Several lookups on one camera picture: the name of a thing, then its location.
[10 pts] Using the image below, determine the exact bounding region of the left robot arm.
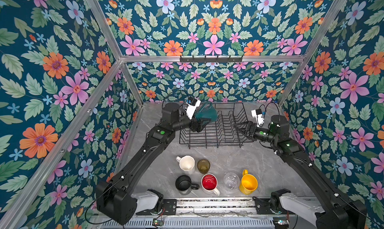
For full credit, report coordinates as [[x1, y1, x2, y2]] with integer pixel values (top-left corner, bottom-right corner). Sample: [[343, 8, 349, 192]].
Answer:
[[95, 97, 203, 226]]

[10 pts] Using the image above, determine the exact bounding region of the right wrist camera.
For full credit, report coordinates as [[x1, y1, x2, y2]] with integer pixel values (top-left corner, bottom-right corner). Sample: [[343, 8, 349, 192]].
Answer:
[[251, 109, 265, 127]]

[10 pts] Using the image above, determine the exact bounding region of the black wire dish rack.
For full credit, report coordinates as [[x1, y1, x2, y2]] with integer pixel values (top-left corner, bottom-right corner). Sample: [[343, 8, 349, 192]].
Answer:
[[179, 102, 251, 149]]

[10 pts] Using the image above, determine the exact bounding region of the wall hook rail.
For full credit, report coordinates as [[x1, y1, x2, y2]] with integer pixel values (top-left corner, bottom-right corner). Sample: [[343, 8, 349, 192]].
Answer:
[[180, 55, 243, 64]]

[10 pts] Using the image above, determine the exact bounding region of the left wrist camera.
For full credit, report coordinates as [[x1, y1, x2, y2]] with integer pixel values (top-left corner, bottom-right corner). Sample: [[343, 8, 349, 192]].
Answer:
[[186, 96, 201, 120]]

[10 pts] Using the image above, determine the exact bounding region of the dark green mug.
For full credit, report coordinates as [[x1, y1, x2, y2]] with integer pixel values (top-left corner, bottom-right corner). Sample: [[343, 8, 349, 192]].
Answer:
[[195, 101, 218, 124]]

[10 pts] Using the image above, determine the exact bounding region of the olive green glass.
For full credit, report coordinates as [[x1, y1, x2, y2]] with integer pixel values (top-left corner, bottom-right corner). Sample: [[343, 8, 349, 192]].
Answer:
[[197, 159, 211, 175]]

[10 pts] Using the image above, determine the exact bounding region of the cream white mug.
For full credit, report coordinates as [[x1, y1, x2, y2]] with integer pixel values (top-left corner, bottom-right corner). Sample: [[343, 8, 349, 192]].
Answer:
[[176, 156, 195, 175]]

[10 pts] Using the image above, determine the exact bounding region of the red white mug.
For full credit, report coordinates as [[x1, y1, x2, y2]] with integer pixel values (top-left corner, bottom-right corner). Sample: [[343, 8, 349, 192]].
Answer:
[[201, 174, 221, 196]]

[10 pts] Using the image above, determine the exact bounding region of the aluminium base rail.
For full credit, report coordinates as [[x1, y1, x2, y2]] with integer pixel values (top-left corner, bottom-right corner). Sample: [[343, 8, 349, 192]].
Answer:
[[89, 196, 340, 218]]

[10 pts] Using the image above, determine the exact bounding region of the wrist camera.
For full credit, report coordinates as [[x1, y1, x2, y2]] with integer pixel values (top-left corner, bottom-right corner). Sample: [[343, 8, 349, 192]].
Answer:
[[186, 96, 201, 120], [251, 109, 265, 127]]

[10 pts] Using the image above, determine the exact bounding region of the clear drinking glass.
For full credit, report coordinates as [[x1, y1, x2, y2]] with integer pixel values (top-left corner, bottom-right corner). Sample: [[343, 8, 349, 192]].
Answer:
[[224, 172, 240, 190]]

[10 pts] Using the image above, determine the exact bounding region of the yellow mug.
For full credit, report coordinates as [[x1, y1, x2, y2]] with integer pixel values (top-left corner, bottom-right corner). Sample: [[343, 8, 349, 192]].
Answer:
[[239, 170, 258, 195]]

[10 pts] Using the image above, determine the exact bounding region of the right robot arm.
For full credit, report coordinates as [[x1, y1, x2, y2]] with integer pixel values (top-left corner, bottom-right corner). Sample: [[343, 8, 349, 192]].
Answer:
[[234, 115, 367, 229]]

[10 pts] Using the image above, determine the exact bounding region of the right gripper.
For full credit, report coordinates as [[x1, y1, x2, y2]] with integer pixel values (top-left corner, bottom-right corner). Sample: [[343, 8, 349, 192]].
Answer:
[[234, 122, 279, 145]]

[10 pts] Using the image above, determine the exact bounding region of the black mug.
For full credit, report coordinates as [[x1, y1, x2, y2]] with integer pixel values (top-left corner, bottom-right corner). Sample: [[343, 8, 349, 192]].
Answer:
[[175, 175, 200, 195]]

